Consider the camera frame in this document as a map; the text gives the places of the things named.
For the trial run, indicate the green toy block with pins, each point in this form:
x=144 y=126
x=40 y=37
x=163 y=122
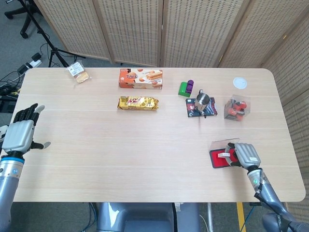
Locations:
x=182 y=89

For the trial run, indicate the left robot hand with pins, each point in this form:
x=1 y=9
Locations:
x=18 y=135

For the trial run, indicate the bread in clear wrapper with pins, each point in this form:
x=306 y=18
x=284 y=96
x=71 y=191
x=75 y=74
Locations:
x=78 y=72

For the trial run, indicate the white round lid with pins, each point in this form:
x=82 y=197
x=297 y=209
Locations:
x=240 y=82

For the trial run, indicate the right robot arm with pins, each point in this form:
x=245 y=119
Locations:
x=270 y=195

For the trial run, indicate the white black floor device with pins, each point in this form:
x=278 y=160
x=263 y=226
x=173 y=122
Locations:
x=2 y=131

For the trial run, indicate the black tripod stand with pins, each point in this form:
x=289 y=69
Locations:
x=53 y=50

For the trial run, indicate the purple toy block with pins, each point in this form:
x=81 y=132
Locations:
x=190 y=85

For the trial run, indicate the white power strip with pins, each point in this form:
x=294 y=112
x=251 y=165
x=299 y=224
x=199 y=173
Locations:
x=33 y=64

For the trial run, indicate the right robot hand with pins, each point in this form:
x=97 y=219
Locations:
x=246 y=154

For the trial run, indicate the dark patterned cloth coaster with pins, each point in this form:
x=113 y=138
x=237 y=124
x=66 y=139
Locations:
x=213 y=107

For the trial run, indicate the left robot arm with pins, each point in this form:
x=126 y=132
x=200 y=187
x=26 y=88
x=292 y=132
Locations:
x=8 y=183

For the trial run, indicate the metal table leg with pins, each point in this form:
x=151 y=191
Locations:
x=210 y=215

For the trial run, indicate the small red white stamp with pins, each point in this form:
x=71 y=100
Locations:
x=220 y=155

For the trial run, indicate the black office chair base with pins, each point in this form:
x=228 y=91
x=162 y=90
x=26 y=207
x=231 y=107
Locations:
x=24 y=29

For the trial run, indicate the gold foil snack packet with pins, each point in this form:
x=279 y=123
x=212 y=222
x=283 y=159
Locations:
x=137 y=103

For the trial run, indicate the orange egg roll box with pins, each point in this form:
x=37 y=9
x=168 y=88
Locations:
x=140 y=78

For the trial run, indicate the red ink pad clear lid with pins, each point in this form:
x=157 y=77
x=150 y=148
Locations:
x=217 y=162

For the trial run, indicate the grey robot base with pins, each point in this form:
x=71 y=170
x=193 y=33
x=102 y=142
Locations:
x=135 y=217

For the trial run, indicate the wicker folding screen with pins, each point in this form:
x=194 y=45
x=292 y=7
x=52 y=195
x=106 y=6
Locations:
x=135 y=29

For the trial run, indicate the clear box with red items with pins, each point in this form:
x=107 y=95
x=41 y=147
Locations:
x=237 y=108

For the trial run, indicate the stainless steel mug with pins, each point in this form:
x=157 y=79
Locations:
x=202 y=100

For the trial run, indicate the black power adapter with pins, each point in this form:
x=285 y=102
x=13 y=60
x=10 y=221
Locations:
x=36 y=57
x=22 y=68

